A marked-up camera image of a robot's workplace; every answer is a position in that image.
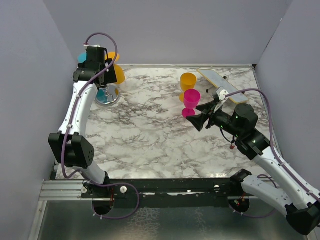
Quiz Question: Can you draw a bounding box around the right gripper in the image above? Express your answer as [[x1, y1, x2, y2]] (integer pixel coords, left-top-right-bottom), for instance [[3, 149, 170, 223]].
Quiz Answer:
[[186, 99, 243, 138]]

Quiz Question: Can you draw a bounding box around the yellow wine glass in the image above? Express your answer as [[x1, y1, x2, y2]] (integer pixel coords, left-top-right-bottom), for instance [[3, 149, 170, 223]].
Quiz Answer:
[[179, 72, 197, 102], [105, 52, 126, 85]]

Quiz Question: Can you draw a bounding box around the pink wine glass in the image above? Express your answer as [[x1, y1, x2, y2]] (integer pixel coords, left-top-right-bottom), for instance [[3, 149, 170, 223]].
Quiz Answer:
[[181, 89, 201, 118]]

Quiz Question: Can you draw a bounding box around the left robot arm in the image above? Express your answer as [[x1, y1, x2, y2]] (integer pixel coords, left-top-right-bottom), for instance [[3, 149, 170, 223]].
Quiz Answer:
[[48, 45, 117, 198]]

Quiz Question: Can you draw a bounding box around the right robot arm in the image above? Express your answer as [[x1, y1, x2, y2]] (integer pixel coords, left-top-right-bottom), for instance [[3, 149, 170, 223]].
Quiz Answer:
[[186, 101, 320, 236]]

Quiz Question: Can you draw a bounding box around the chrome wine glass rack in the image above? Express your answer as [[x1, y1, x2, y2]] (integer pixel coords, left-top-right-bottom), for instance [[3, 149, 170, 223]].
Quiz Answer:
[[95, 84, 121, 107]]

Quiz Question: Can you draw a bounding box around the blue wine glass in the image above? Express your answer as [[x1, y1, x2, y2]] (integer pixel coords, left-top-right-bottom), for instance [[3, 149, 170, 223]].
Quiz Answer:
[[73, 51, 108, 102]]

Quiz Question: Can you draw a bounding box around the black tablet stand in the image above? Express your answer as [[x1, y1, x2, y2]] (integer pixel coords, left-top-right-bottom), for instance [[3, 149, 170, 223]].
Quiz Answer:
[[206, 77, 227, 98]]

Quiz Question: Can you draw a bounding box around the yellow framed tablet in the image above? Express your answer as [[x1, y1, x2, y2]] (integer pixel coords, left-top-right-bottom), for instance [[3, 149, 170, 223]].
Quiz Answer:
[[196, 68, 249, 104]]

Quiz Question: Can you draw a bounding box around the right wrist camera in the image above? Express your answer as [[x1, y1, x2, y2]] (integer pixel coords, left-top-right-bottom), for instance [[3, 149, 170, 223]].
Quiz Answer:
[[215, 87, 229, 102]]

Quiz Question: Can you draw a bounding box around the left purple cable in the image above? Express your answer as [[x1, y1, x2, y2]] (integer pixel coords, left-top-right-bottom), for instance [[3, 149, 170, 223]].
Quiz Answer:
[[61, 32, 141, 220]]

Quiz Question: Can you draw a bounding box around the purple cable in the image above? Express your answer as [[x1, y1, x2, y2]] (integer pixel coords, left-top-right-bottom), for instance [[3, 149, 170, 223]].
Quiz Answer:
[[61, 32, 141, 220], [224, 88, 320, 218]]

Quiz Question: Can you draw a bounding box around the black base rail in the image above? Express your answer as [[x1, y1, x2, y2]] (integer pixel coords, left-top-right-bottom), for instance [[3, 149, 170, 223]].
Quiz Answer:
[[81, 178, 244, 209]]

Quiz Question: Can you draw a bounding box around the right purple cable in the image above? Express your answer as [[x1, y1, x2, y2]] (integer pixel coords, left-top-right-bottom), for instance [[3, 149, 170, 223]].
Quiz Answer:
[[224, 88, 320, 218]]

